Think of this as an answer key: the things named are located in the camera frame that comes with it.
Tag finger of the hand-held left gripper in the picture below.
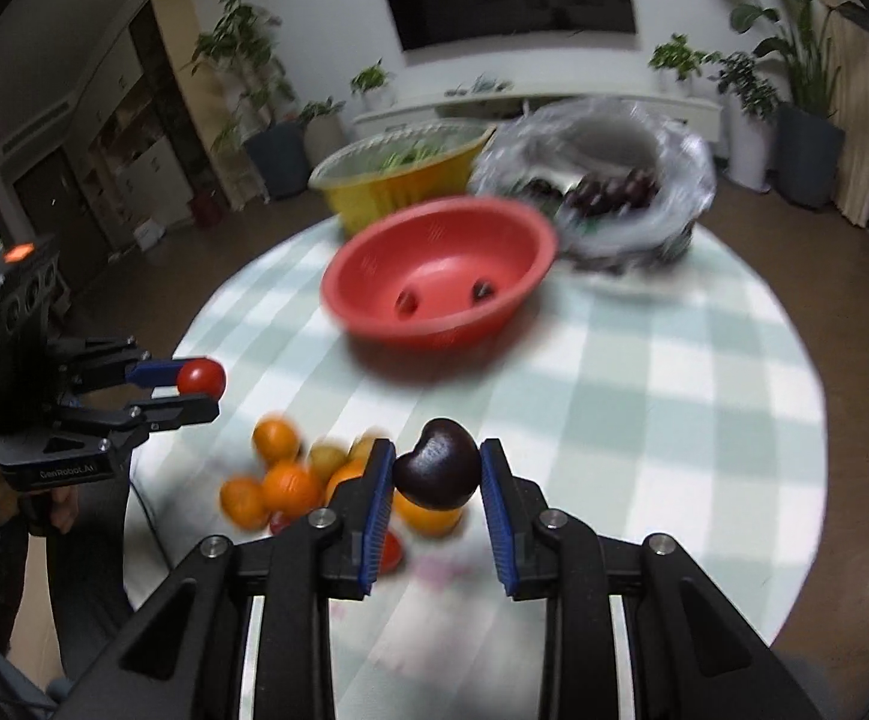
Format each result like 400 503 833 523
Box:
54 336 182 407
58 394 223 445

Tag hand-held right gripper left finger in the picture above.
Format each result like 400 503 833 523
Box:
65 436 398 720

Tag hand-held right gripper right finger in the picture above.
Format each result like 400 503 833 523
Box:
479 436 811 720

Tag small orange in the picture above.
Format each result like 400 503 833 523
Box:
325 460 369 505
261 463 324 518
393 495 467 539
252 418 304 464
219 477 270 530

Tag red plastic colander bowl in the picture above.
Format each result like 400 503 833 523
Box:
320 195 561 352

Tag dark wooden shelf unit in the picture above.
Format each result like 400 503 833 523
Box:
0 0 197 260

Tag small plant in white pot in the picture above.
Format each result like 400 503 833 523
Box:
297 96 350 166

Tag gold foil container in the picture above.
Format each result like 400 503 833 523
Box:
308 120 497 237

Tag green leafy vegetables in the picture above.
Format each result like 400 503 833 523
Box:
374 136 465 170

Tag pile of dark cherries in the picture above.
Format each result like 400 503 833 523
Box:
509 165 664 218

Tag tall plant in dark pot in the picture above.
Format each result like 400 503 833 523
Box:
193 0 312 201

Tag small plant on cabinet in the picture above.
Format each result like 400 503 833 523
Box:
350 58 398 111

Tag white television cabinet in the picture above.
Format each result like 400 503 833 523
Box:
351 86 727 149

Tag clear plastic bag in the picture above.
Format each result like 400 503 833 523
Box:
471 97 718 271

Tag bushy plant in white pot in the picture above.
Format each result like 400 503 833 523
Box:
650 34 780 190

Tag large leafy plant dark pot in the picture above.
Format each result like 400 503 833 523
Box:
680 0 849 209

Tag beige curtain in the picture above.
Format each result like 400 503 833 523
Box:
826 6 869 227

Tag black cable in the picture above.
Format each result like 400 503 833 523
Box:
129 476 175 565

